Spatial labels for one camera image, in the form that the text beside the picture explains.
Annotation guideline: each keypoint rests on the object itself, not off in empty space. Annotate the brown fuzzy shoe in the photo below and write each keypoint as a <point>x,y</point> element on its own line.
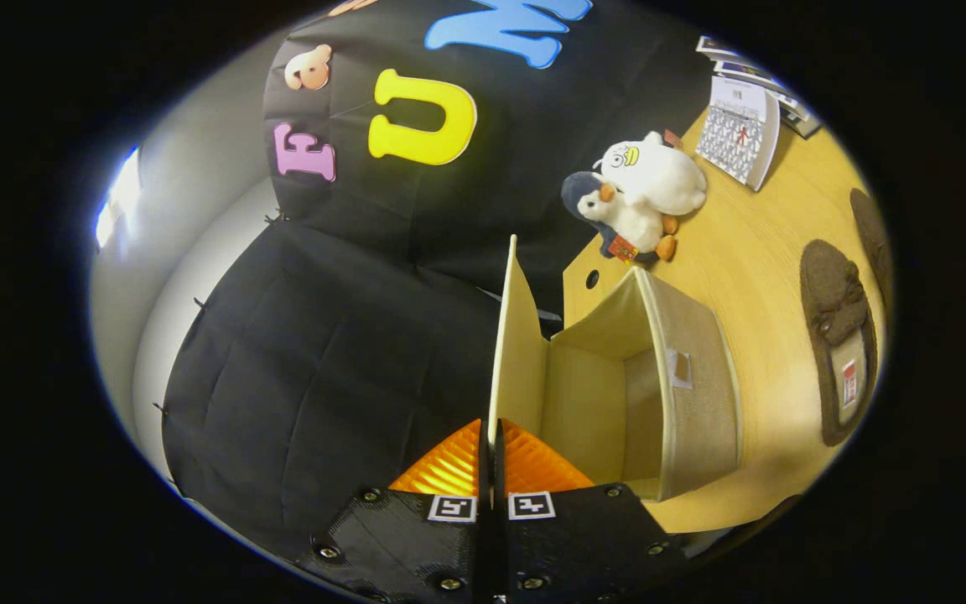
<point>831,294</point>
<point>873,235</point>

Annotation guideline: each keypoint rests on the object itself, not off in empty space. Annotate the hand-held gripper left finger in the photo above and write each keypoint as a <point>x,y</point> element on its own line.
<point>416,545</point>

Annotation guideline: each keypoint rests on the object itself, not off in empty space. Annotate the patterned cover book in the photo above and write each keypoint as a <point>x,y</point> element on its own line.
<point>734,134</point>

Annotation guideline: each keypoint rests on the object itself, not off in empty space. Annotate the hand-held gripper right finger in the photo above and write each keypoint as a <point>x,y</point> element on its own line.
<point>584,537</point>

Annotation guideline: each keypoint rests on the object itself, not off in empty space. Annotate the white duck plush toy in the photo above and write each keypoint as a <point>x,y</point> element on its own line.
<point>659,176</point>

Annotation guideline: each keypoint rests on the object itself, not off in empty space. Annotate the beige fabric storage box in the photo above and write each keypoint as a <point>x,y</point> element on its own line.
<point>697,411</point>

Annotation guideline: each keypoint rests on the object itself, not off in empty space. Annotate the white book dark cover picture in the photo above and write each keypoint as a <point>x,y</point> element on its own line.
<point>751,75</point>

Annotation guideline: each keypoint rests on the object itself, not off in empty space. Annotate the penguin plush toy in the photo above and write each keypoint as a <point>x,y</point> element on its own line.
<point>630,222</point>

